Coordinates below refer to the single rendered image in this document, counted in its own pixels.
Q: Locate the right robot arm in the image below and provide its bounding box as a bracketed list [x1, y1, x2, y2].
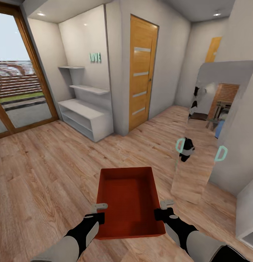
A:
[154, 199, 250, 262]

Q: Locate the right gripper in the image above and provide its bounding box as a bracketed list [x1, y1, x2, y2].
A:
[154, 207, 174, 221]

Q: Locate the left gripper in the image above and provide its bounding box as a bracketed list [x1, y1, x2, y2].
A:
[92, 213, 105, 225]

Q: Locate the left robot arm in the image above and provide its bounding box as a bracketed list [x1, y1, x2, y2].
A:
[28, 203, 108, 262]

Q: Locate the storage box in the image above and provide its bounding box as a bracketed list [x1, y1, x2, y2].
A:
[95, 167, 166, 240]

